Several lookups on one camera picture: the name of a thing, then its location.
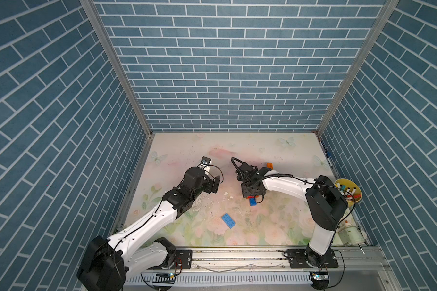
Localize small blue lego brick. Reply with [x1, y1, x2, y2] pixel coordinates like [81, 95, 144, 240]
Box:
[249, 198, 257, 206]

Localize long blue lego brick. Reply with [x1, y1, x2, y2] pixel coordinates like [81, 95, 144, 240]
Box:
[222, 213, 236, 229]

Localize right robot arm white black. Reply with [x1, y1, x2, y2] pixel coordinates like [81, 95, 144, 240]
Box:
[231, 157, 348, 267]

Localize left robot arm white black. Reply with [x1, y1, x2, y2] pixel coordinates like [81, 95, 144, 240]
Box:
[76, 165, 223, 291]

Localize yellow cup with markers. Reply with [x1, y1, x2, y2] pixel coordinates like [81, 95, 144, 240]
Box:
[335, 179, 362, 207]

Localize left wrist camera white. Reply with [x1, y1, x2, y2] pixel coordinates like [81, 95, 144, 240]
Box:
[198, 156, 211, 171]

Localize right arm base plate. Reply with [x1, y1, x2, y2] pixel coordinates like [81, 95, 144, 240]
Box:
[283, 247, 339, 269]

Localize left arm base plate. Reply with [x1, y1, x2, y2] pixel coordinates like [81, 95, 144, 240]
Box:
[159, 249, 193, 270]

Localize aluminium front rail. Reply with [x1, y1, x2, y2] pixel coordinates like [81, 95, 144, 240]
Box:
[121, 243, 390, 279]

